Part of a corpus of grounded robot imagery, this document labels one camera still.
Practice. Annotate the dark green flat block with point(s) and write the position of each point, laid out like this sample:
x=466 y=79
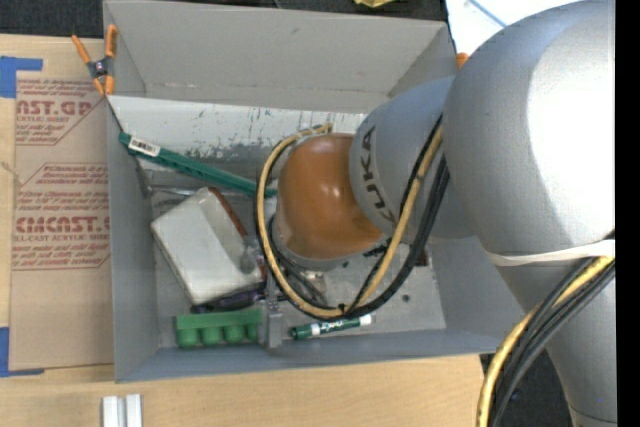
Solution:
x=200 y=167

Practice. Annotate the dark purple flat thing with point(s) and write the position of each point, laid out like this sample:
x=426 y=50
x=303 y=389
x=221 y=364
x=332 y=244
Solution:
x=230 y=302

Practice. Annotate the green pegged toy block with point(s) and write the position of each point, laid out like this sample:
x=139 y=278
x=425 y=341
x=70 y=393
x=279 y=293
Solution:
x=215 y=327

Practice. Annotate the grey metal bin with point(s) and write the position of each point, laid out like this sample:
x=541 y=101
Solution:
x=280 y=60

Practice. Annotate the green and white marker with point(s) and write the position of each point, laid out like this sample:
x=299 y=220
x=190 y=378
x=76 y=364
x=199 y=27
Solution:
x=330 y=326

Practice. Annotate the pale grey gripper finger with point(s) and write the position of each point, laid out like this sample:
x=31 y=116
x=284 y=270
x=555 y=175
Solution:
x=274 y=327
x=248 y=256

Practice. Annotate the white flat box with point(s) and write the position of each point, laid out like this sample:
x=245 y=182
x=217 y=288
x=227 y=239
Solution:
x=205 y=245

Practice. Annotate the brown cardboard board red print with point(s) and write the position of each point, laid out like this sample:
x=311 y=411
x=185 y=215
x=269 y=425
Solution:
x=60 y=305

